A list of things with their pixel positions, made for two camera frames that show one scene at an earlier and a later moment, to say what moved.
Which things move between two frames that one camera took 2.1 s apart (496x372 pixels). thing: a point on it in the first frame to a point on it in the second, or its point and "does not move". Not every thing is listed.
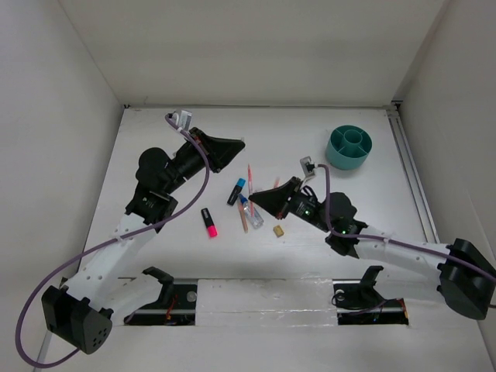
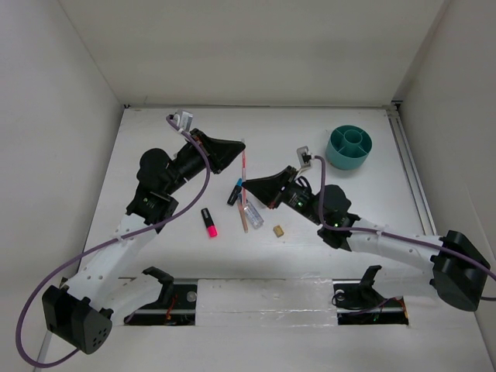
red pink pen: [250, 190] to [244, 177]
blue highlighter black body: [236, 191] does not move
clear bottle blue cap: [252, 213] does not move
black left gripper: [220, 151] does not move
